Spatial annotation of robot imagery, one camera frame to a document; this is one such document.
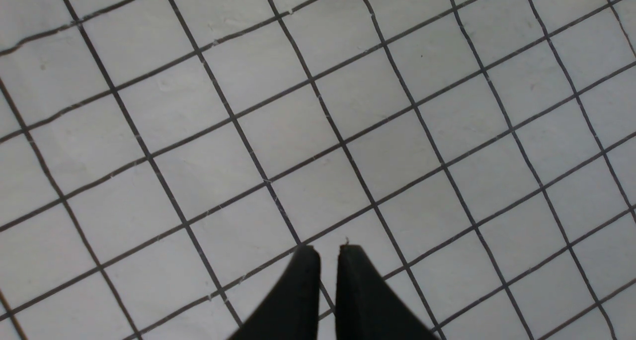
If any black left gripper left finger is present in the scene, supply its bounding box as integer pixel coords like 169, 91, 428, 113
229, 245, 321, 340

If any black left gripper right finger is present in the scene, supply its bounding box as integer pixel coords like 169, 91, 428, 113
335, 244, 437, 340

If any white black-grid tablecloth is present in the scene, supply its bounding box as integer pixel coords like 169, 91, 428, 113
0, 0, 635, 340

